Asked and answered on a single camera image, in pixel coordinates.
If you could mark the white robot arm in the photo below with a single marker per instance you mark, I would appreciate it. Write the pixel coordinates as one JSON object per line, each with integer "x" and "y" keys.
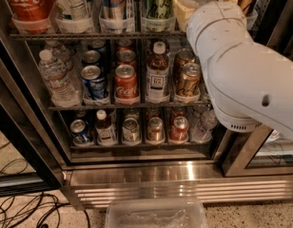
{"x": 248, "y": 84}

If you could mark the brown tea bottle middle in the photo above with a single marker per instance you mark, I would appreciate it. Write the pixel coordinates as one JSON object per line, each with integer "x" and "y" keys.
{"x": 157, "y": 68}

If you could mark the white-green can top shelf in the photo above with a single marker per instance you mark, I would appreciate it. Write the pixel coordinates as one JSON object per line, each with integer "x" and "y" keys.
{"x": 74, "y": 16}

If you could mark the red can bottom shelf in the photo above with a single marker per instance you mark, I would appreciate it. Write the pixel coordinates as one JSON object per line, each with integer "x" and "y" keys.
{"x": 178, "y": 129}

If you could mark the water bottle bottom shelf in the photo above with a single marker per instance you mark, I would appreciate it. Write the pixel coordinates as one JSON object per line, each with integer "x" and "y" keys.
{"x": 202, "y": 131}

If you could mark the orange can bottom shelf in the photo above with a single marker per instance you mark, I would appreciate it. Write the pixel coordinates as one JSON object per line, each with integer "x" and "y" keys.
{"x": 155, "y": 130}

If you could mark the water bottle middle shelf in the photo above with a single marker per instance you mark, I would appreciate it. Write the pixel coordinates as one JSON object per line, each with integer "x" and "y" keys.
{"x": 55, "y": 75}

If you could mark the tea bottle bottom shelf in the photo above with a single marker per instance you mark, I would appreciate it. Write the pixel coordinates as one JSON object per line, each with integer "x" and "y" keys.
{"x": 105, "y": 129}

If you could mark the red Coca-Cola can top shelf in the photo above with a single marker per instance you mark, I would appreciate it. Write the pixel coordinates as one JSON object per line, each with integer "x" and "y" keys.
{"x": 31, "y": 16}

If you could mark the closed right fridge door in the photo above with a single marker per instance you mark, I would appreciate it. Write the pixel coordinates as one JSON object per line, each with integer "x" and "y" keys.
{"x": 262, "y": 152}

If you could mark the steel fridge base grille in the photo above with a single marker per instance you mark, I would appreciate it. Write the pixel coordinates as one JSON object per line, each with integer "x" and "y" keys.
{"x": 97, "y": 186}

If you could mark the open glass fridge door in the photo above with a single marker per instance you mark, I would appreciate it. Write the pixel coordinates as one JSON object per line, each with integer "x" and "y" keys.
{"x": 39, "y": 171}

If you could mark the orange LaCroix can rear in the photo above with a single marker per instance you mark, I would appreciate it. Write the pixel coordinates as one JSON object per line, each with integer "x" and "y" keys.
{"x": 182, "y": 57}

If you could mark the blue Red Bull can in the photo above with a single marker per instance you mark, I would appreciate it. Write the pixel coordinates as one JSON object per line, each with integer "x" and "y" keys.
{"x": 116, "y": 16}

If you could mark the red coke can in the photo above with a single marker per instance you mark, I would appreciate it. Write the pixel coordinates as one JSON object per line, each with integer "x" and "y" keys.
{"x": 126, "y": 85}
{"x": 126, "y": 57}

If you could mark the orange LaCroix can front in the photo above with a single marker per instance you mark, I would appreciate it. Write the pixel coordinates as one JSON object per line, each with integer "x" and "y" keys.
{"x": 188, "y": 82}

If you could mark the red Coke can front middle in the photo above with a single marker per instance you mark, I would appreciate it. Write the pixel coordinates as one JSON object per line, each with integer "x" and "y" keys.
{"x": 126, "y": 85}

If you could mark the blue pepsi can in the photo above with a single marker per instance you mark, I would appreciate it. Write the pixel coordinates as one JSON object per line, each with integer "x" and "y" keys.
{"x": 95, "y": 86}
{"x": 91, "y": 58}
{"x": 81, "y": 133}

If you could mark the blue Pepsi can front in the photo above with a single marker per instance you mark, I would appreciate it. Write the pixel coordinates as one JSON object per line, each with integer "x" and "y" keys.
{"x": 95, "y": 86}

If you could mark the white-green can bottom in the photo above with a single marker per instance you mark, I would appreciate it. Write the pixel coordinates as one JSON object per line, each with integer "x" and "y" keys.
{"x": 131, "y": 131}

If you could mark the blue Pepsi can bottom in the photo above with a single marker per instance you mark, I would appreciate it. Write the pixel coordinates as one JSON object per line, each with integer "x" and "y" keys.
{"x": 81, "y": 133}

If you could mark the clear plastic bin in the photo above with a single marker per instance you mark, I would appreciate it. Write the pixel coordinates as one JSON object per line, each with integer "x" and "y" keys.
{"x": 156, "y": 213}

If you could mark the top wire shelf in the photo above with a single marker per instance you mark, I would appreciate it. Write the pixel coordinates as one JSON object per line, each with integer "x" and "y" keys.
{"x": 85, "y": 36}

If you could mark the wire shelf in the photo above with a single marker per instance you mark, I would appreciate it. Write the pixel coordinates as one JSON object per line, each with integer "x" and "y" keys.
{"x": 115, "y": 106}
{"x": 85, "y": 36}

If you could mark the middle wire shelf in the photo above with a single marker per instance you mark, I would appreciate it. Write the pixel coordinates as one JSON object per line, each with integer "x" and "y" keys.
{"x": 115, "y": 106}

